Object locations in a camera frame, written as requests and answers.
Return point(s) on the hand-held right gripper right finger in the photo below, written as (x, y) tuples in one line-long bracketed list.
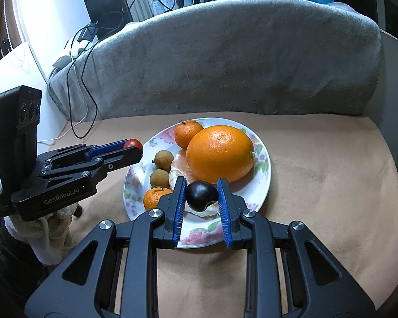
[(224, 212)]

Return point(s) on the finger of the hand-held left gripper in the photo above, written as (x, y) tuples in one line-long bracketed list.
[(106, 147), (126, 157)]

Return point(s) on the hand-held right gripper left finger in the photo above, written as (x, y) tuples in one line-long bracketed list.
[(179, 212)]

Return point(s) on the red cherry tomato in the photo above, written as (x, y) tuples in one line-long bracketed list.
[(133, 143)]

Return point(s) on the dark purple plum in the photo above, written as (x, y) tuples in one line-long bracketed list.
[(200, 195)]

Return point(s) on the small tangerine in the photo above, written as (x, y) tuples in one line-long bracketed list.
[(154, 198), (188, 134)]

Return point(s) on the floral white plate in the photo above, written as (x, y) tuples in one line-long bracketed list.
[(199, 238)]

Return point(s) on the brown longan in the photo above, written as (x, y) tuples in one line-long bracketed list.
[(164, 159), (160, 178)]

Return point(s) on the large orange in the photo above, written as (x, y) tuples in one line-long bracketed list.
[(219, 154)]

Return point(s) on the person's left forearm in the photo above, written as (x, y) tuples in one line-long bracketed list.
[(13, 261)]

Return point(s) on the person's left hand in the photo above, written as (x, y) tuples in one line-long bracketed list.
[(49, 235)]

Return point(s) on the white power adapter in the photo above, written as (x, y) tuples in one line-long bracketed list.
[(62, 61)]

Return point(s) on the beige table cloth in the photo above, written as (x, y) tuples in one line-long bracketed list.
[(318, 188)]

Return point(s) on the black power adapter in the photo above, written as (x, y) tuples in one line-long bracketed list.
[(90, 31)]

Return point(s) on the grey blanket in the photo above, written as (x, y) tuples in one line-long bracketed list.
[(235, 59)]

